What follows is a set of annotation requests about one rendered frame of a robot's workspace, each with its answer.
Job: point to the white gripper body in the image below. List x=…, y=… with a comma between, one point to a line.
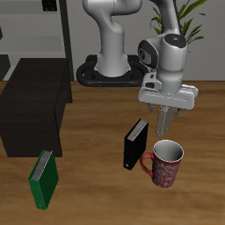
x=164, y=99

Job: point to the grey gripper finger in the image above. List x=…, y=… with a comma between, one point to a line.
x=150, y=107
x=178, y=111

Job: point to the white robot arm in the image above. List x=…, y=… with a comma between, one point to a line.
x=112, y=44

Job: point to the black book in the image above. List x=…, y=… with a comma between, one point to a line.
x=135, y=146

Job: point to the green book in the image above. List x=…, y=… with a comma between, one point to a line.
x=45, y=181

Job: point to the grey background shelf unit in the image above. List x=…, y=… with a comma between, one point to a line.
x=32, y=32

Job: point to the red patterned mug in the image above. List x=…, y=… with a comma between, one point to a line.
x=164, y=172

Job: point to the green pot plant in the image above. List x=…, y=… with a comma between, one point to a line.
x=187, y=25

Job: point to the dark wooden cabinet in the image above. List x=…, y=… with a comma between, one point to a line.
x=32, y=99

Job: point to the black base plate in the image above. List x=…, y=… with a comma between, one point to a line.
x=85, y=76

